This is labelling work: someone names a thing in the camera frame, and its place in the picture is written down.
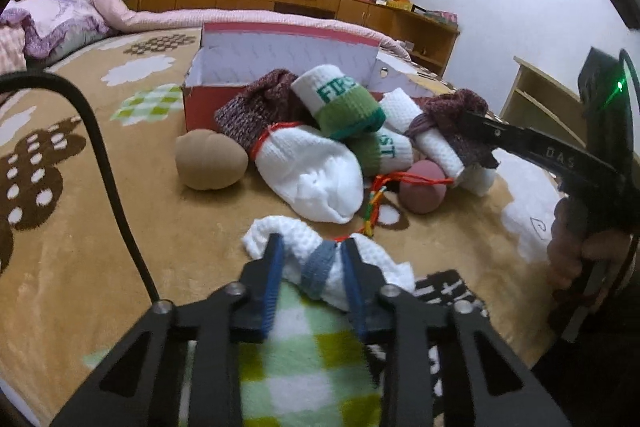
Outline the white towel with grey band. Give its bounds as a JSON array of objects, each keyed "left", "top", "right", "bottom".
[{"left": 242, "top": 216, "right": 416, "bottom": 311}]

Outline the white towel roll maroon band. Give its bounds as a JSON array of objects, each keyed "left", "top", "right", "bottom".
[{"left": 380, "top": 88, "right": 496, "bottom": 196}]

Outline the pink plush ball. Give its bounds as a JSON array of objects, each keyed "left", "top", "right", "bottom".
[{"left": 398, "top": 160, "right": 447, "bottom": 215}]

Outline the white sock red trim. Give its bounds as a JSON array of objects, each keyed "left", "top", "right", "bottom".
[{"left": 250, "top": 123, "right": 363, "bottom": 225}]

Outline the tan plush ball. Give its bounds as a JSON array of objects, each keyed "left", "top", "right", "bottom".
[{"left": 175, "top": 129, "right": 248, "bottom": 191}]

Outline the white green sock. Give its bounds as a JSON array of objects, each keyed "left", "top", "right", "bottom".
[
  {"left": 291, "top": 64, "right": 386, "bottom": 141},
  {"left": 346, "top": 127, "right": 413, "bottom": 177}
]

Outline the maroon knit item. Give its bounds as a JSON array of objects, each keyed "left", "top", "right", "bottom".
[{"left": 214, "top": 69, "right": 314, "bottom": 152}]

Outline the person right hand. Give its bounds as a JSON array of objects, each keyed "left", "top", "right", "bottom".
[{"left": 547, "top": 198, "right": 631, "bottom": 299}]

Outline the wooden shelf unit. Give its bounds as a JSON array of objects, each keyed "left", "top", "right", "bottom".
[{"left": 500, "top": 56, "right": 587, "bottom": 149}]

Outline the wooden cabinet run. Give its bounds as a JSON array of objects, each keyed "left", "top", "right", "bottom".
[{"left": 123, "top": 0, "right": 460, "bottom": 76}]

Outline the clutter on right cabinet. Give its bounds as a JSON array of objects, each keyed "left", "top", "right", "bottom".
[{"left": 368, "top": 0, "right": 458, "bottom": 26}]

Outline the red cardboard shoe box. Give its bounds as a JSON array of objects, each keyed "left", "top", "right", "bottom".
[{"left": 182, "top": 22, "right": 451, "bottom": 132}]

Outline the pink rolled quilt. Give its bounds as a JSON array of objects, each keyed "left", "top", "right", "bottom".
[{"left": 90, "top": 0, "right": 410, "bottom": 61}]

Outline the purple pillow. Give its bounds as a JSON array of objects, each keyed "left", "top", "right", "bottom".
[{"left": 1, "top": 0, "right": 113, "bottom": 64}]

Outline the black cable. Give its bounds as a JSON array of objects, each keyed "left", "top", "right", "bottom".
[{"left": 0, "top": 70, "right": 163, "bottom": 304}]

